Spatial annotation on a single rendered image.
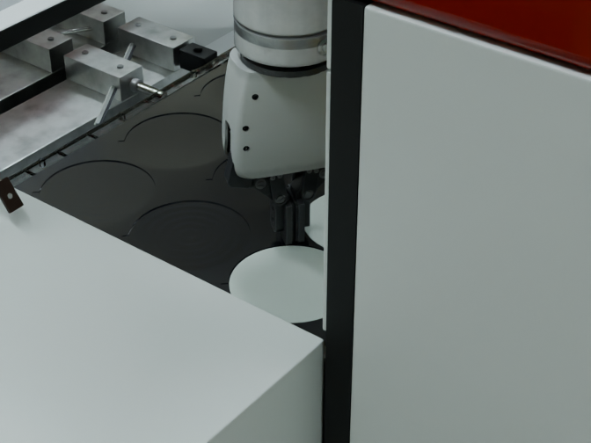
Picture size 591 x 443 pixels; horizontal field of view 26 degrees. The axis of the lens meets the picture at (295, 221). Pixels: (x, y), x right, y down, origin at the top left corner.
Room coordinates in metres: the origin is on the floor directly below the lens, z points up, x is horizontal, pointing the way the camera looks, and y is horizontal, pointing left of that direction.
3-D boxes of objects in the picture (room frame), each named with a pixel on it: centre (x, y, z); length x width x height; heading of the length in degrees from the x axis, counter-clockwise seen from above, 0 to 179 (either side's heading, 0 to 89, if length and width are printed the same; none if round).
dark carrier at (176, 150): (0.96, 0.02, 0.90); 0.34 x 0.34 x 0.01; 53
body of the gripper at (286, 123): (0.87, 0.00, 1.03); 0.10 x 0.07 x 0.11; 107
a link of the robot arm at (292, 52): (0.87, 0.00, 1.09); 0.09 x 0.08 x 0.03; 107
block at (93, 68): (1.17, 0.20, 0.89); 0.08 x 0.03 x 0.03; 53
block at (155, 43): (1.23, 0.15, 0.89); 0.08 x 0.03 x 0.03; 53
